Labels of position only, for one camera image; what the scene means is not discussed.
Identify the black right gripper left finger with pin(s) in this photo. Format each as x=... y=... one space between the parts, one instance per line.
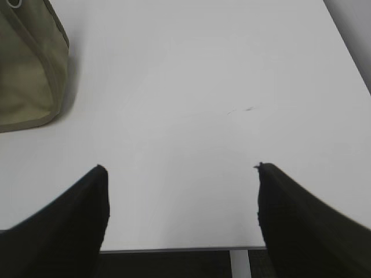
x=64 y=238

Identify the white table leg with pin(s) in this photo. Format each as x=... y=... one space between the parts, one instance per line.
x=240 y=265

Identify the yellow canvas bag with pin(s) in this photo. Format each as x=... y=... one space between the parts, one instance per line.
x=34 y=64

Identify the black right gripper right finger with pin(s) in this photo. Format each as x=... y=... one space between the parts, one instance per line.
x=304 y=236

